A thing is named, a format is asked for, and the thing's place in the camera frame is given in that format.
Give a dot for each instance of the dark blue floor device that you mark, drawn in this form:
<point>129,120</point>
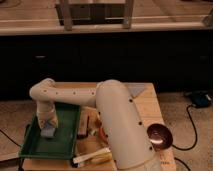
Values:
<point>200,99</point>

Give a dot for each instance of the blue-grey sponge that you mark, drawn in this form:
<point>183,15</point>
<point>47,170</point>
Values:
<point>48,130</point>

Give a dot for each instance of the grey folded cloth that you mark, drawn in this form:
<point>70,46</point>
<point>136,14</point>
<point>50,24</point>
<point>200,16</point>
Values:
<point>135,89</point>

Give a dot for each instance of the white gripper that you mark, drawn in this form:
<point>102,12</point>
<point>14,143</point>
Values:
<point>46,113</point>

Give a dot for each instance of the green plastic tray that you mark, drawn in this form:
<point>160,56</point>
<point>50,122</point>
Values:
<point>62,145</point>

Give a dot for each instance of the wooden chair frame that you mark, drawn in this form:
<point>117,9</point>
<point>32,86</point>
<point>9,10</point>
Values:
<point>94,12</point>

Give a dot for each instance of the wooden block with dark strip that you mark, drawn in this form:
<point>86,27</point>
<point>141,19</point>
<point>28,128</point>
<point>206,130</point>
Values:
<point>83,126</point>

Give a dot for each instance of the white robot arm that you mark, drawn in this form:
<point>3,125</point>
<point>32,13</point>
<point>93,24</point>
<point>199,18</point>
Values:
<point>127,137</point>

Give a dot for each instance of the orange bowl with food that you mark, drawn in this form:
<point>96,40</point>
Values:
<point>102,134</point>

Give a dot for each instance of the yellow corn cob toy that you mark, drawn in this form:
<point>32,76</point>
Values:
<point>101,159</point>

